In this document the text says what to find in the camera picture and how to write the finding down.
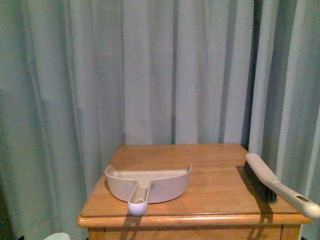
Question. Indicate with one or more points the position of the beige plastic dustpan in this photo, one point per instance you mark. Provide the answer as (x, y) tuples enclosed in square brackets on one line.
[(139, 188)]

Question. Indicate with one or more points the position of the wooden nightstand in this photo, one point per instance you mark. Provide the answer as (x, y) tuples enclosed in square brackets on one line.
[(219, 204)]

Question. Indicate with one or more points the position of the grey-green curtain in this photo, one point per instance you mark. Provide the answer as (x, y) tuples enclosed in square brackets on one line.
[(78, 78)]

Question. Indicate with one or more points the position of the beige hand brush black bristles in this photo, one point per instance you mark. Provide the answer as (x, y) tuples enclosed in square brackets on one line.
[(268, 187)]

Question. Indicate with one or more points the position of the pale round object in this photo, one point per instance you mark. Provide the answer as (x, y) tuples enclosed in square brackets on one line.
[(58, 236)]

